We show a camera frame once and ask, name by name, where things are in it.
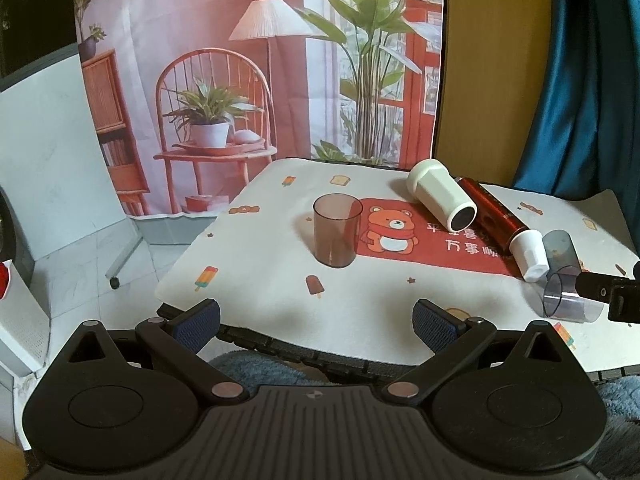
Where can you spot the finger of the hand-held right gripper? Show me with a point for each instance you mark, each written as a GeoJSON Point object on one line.
{"type": "Point", "coordinates": [592, 286]}

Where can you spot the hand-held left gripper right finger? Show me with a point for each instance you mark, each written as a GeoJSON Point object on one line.
{"type": "Point", "coordinates": [436, 327]}

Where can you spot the blue curtain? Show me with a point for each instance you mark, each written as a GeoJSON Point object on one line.
{"type": "Point", "coordinates": [585, 90]}

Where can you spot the grey stand leg with caster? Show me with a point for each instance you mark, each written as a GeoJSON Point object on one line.
{"type": "Point", "coordinates": [122, 260]}

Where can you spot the brown translucent plastic cup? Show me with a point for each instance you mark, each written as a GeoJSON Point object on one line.
{"type": "Point", "coordinates": [336, 232]}

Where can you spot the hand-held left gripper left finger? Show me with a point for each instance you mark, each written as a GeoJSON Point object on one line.
{"type": "Point", "coordinates": [196, 324]}

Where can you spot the dark cabinet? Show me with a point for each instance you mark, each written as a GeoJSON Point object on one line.
{"type": "Point", "coordinates": [35, 10]}

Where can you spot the black low table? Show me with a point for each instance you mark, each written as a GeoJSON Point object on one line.
{"type": "Point", "coordinates": [310, 351]}

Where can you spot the white ribbed cup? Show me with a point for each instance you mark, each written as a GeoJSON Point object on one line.
{"type": "Point", "coordinates": [440, 199]}

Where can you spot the bear print tablecloth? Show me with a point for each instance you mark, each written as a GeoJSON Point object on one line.
{"type": "Point", "coordinates": [380, 285]}

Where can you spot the dark grey translucent cup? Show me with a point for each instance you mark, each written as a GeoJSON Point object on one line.
{"type": "Point", "coordinates": [560, 249]}

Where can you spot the white board panel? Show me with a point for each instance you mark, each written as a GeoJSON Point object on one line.
{"type": "Point", "coordinates": [55, 160]}

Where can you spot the white cabinet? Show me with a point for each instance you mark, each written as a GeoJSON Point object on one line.
{"type": "Point", "coordinates": [22, 325]}

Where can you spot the clear grey plastic cup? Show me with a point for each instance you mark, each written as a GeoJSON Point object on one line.
{"type": "Point", "coordinates": [565, 302]}

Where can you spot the red object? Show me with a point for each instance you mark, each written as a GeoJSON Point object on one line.
{"type": "Point", "coordinates": [3, 280]}

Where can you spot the red bottle with white cap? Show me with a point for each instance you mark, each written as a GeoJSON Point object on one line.
{"type": "Point", "coordinates": [492, 217]}

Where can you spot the printed room scene backdrop cloth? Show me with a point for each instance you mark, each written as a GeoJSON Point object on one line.
{"type": "Point", "coordinates": [210, 60]}

